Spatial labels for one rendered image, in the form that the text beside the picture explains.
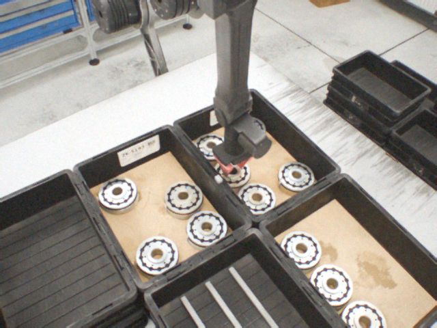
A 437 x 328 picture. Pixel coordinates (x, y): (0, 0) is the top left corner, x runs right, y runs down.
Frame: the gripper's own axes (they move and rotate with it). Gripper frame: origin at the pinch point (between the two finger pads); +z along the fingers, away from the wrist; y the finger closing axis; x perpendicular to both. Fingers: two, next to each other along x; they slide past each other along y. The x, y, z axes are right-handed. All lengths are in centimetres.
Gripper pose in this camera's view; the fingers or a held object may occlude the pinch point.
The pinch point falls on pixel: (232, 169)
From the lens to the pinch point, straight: 108.3
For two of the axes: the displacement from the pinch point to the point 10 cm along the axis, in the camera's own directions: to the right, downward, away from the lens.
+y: 8.1, -4.3, 3.9
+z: -0.3, 6.3, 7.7
